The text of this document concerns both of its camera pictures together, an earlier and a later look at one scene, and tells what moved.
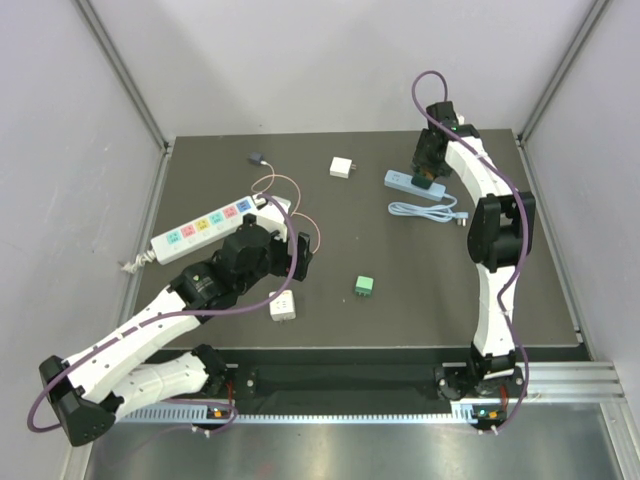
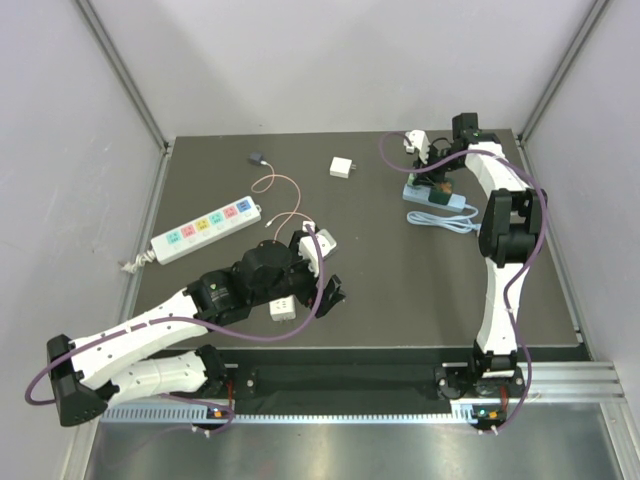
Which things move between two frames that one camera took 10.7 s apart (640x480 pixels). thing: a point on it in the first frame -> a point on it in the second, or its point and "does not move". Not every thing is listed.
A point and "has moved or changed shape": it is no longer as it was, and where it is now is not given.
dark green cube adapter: x=422 y=181 has moved or changed shape
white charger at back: x=341 y=167 does not move
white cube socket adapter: x=283 y=307 does not move
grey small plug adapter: x=257 y=157 does not move
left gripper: x=302 y=256 -> x=329 y=296
